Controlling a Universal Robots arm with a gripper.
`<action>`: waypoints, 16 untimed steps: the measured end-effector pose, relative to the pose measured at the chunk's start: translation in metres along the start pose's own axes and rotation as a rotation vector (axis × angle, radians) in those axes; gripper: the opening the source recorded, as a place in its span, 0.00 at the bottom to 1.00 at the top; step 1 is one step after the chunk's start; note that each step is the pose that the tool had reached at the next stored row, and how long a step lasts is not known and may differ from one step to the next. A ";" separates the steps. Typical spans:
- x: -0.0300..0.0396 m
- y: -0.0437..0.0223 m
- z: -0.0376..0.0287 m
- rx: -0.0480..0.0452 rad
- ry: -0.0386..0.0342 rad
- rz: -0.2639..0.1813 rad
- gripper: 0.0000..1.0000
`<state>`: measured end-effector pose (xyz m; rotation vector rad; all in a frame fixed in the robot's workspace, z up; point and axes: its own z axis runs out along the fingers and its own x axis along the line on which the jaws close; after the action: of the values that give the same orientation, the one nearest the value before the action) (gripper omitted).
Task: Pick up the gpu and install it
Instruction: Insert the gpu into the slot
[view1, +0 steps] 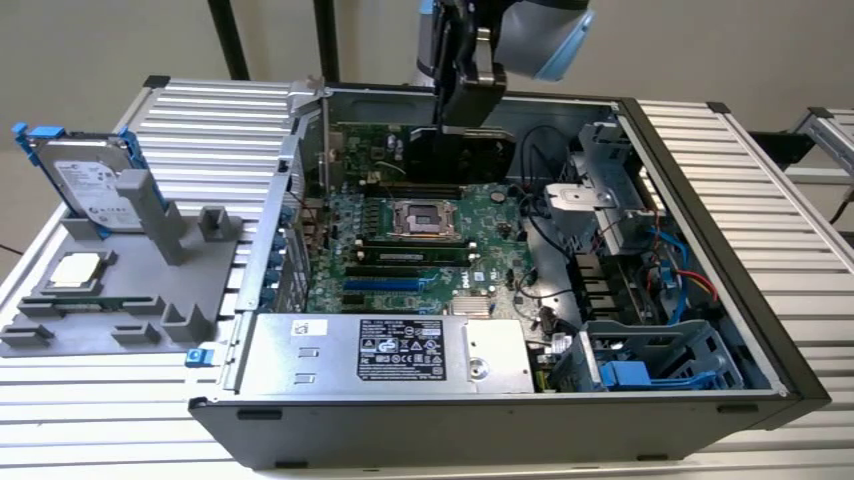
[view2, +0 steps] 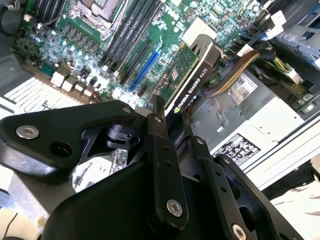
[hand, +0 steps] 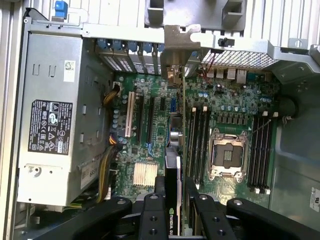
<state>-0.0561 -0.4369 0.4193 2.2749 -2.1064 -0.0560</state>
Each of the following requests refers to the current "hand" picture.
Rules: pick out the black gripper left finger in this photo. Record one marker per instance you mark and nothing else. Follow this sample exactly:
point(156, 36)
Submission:
point(153, 220)

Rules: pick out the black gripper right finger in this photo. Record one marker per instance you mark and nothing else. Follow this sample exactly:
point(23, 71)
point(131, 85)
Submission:
point(212, 220)

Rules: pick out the Nvidia Quadro graphics card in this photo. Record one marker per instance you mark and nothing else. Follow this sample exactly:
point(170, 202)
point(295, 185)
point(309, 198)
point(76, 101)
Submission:
point(172, 175)

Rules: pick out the silver finned chipset heatsink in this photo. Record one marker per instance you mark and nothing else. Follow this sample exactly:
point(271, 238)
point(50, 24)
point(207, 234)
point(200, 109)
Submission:
point(145, 175)

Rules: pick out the CPU socket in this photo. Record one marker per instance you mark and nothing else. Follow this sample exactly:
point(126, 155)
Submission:
point(217, 140)

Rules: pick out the blue expansion slot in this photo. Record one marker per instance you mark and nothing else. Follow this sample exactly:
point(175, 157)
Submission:
point(150, 120)

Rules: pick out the green Dell motherboard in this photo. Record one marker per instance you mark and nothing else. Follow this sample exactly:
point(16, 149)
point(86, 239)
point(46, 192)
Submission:
point(160, 120)

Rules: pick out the open grey PC case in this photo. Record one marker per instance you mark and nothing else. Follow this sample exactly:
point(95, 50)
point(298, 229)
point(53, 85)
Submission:
point(295, 162)

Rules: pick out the locking lever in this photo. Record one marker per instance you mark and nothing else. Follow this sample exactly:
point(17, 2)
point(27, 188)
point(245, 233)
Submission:
point(261, 125)

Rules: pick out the round black case speaker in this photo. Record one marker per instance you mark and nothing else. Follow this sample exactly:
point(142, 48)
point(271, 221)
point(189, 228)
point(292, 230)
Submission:
point(287, 107)

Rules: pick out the silver power supply unit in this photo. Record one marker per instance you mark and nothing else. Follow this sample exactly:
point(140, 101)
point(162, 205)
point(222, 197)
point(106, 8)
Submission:
point(50, 75)

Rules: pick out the grey plastic parts rack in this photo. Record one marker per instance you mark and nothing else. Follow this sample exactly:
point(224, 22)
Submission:
point(212, 15)

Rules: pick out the blue case latch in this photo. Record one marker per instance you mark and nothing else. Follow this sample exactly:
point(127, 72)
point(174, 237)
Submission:
point(60, 7)

